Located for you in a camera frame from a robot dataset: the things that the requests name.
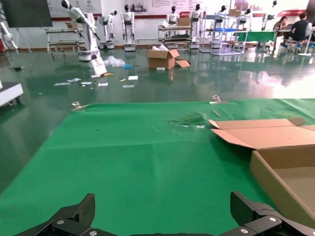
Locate seated person in black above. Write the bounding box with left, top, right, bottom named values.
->
left=283, top=12, right=313, bottom=47

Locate metal cloth clip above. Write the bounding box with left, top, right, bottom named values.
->
left=71, top=101, right=86, bottom=111
left=209, top=95, right=229, bottom=104

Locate leaning white humanoid robot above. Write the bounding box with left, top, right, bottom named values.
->
left=61, top=0, right=101, bottom=62

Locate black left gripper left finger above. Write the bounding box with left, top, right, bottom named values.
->
left=13, top=193, right=116, bottom=236

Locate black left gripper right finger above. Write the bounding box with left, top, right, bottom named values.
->
left=220, top=191, right=315, bottom=236

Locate white machine base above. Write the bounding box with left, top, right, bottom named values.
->
left=0, top=82, right=24, bottom=108

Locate large open cardboard carton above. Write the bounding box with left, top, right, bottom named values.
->
left=146, top=45, right=180, bottom=70

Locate green covered table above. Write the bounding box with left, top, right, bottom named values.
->
left=233, top=30, right=278, bottom=43

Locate loose cardboard flap piece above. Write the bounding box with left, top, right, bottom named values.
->
left=175, top=58, right=191, bottom=68

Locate white tube frame cart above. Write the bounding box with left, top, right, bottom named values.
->
left=45, top=26, right=86, bottom=54
left=157, top=24, right=194, bottom=50

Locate white and red carton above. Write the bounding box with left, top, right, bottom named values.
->
left=90, top=58, right=108, bottom=77

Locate black display screen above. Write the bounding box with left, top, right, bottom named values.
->
left=0, top=0, right=54, bottom=28

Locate cardboard box with round hole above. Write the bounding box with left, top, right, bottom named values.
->
left=208, top=118, right=315, bottom=228

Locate metal shelf rack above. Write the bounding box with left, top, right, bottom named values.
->
left=198, top=13, right=247, bottom=57

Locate clear plastic bag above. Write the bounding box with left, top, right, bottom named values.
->
left=103, top=55, right=126, bottom=68

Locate green table cloth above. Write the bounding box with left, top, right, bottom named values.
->
left=0, top=98, right=315, bottom=236

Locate seated person in brown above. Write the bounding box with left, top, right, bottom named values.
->
left=272, top=15, right=289, bottom=32

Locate crumpled clear plastic wrap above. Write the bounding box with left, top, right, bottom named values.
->
left=169, top=112, right=211, bottom=130

